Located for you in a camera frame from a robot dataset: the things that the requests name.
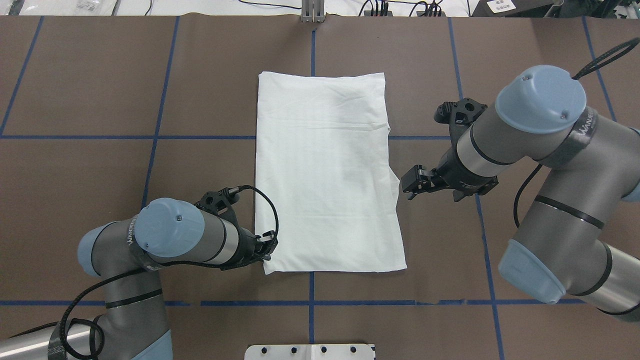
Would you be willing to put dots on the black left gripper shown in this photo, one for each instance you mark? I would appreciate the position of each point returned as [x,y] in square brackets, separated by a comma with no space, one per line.
[245,248]

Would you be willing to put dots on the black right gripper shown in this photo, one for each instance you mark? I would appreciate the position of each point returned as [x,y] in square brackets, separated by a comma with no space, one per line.
[459,175]

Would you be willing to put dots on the white long-sleeve printed shirt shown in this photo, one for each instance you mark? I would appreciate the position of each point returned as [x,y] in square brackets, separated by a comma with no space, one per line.
[322,157]

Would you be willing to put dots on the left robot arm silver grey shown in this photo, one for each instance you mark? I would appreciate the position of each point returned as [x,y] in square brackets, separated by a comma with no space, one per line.
[124,317]

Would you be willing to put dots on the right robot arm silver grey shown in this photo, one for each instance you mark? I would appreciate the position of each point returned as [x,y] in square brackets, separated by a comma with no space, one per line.
[594,165]

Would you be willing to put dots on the black orange usb hub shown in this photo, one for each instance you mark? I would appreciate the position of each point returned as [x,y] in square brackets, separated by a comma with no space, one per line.
[375,9]

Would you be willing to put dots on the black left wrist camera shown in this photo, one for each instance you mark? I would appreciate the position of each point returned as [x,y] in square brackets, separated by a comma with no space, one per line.
[220,203]

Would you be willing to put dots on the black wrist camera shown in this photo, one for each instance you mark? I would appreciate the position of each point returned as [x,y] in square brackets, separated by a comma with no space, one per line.
[220,203]
[458,115]

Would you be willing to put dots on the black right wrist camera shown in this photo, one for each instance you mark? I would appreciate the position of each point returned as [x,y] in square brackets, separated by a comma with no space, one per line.
[458,115]

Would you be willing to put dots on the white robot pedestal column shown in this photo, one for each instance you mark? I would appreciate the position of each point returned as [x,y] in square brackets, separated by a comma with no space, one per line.
[326,351]

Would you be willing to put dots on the aluminium frame post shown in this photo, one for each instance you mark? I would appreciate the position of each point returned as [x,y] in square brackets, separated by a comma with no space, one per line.
[313,11]

